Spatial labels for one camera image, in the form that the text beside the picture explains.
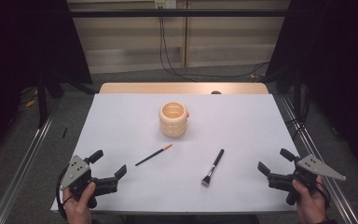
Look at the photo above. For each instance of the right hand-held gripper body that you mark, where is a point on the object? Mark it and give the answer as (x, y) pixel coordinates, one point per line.
(306, 174)

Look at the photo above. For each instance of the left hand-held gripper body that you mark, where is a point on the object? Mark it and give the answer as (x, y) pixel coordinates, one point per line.
(80, 180)

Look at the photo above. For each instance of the thin black orange-tipped brush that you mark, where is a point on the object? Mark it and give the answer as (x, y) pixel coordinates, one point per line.
(153, 155)

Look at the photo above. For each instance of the black makeup brush silver ferrule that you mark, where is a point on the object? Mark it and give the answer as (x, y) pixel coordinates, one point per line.
(215, 164)

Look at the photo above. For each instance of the cream ribbed cup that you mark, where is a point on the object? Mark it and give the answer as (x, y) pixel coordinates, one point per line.
(173, 124)

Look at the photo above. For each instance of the person's left hand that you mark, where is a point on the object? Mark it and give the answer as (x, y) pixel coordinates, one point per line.
(79, 208)

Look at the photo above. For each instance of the person's right hand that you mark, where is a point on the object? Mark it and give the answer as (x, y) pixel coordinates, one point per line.
(312, 202)

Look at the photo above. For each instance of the small black floor stick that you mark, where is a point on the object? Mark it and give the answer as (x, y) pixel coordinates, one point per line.
(65, 132)

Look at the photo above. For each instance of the white table mat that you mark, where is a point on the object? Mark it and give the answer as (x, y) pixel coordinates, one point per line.
(245, 124)

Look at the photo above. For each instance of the black metal stand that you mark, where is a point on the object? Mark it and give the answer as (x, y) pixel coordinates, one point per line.
(42, 102)

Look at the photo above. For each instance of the yellow floor scrap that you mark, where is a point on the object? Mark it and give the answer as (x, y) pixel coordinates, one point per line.
(31, 103)

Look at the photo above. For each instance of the dark round table grommet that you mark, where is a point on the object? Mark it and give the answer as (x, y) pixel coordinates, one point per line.
(216, 92)

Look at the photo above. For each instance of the wooden table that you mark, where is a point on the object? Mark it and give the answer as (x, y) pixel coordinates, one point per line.
(167, 88)

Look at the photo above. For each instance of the dark curtain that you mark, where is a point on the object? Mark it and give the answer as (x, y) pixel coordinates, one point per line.
(18, 46)
(338, 62)

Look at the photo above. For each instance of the black horizontal bar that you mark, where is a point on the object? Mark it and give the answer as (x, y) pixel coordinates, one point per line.
(180, 13)

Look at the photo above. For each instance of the metal floor rail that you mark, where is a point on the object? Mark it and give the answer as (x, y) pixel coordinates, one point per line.
(21, 168)
(313, 149)

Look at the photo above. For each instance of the white wall socket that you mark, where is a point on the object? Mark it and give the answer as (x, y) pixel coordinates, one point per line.
(165, 3)

